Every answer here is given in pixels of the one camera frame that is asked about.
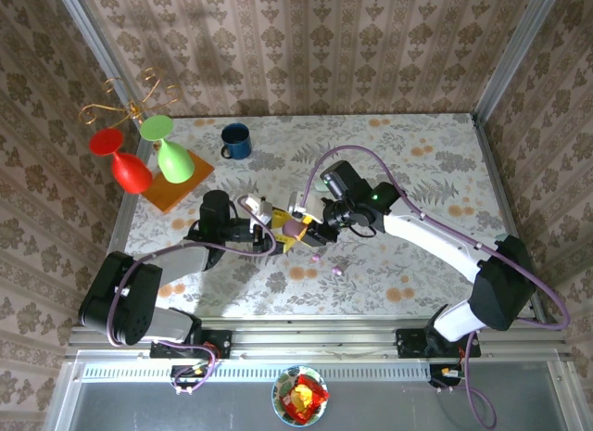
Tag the mauve charging case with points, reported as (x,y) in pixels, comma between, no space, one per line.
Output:
(292,227)

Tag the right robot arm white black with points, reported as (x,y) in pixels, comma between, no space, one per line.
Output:
(500,287)

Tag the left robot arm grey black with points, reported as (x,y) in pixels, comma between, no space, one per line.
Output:
(129,310)

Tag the orange wooden base board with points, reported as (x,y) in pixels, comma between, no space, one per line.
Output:
(171,197)

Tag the green wine glass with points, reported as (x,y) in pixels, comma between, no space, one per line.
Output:
(173,164)

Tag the blue enamel mug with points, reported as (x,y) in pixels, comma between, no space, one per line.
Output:
(236,146)

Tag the red wine glass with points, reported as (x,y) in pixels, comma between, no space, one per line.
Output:
(132,173)

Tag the patterned round bowl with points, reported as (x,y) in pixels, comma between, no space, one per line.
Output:
(276,396)

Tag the red yellow snack packet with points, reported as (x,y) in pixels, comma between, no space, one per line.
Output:
(301,398)

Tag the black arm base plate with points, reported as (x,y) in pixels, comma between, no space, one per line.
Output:
(218,343)
(410,343)

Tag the aluminium frame post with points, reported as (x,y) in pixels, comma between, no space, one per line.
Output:
(518,46)
(98,46)

